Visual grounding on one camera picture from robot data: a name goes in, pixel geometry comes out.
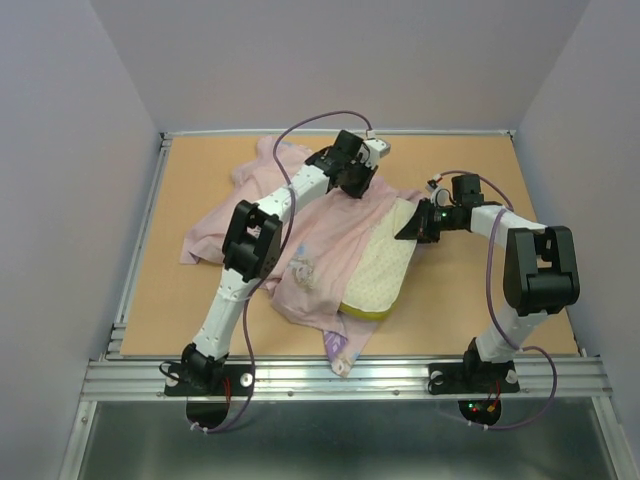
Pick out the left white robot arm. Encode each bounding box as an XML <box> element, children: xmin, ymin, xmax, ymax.
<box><xmin>180</xmin><ymin>130</ymin><xmax>391</xmax><ymax>394</ymax></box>

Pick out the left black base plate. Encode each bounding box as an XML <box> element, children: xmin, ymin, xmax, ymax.
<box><xmin>158</xmin><ymin>361</ymin><xmax>254</xmax><ymax>397</ymax></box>

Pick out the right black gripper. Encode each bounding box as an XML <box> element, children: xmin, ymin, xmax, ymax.
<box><xmin>393</xmin><ymin>196</ymin><xmax>461</xmax><ymax>243</ymax></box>

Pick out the pink cartoon pillowcase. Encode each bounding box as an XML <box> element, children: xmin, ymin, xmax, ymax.
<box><xmin>181</xmin><ymin>138</ymin><xmax>422</xmax><ymax>376</ymax></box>

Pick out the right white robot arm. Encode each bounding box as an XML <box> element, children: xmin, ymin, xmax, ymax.
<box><xmin>395</xmin><ymin>170</ymin><xmax>580</xmax><ymax>395</ymax></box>

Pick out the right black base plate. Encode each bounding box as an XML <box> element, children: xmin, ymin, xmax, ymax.
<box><xmin>427</xmin><ymin>362</ymin><xmax>520</xmax><ymax>395</ymax></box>

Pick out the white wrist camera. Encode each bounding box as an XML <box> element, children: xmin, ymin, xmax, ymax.
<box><xmin>426</xmin><ymin>174</ymin><xmax>453</xmax><ymax>207</ymax></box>
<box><xmin>360</xmin><ymin>130</ymin><xmax>391</xmax><ymax>169</ymax></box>

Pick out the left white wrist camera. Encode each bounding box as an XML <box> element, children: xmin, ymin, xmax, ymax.
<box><xmin>360</xmin><ymin>130</ymin><xmax>391</xmax><ymax>169</ymax></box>

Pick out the aluminium front rail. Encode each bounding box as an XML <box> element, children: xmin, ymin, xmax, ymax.
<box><xmin>79</xmin><ymin>355</ymin><xmax>612</xmax><ymax>401</ymax></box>

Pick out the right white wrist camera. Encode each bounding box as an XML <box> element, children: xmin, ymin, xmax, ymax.
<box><xmin>426</xmin><ymin>174</ymin><xmax>453</xmax><ymax>207</ymax></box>

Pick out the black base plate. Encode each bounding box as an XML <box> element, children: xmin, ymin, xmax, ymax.
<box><xmin>427</xmin><ymin>362</ymin><xmax>520</xmax><ymax>395</ymax></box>
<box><xmin>158</xmin><ymin>361</ymin><xmax>254</xmax><ymax>397</ymax></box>

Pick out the cream yellow pillow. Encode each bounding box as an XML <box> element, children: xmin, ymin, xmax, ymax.
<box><xmin>340</xmin><ymin>198</ymin><xmax>417</xmax><ymax>321</ymax></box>

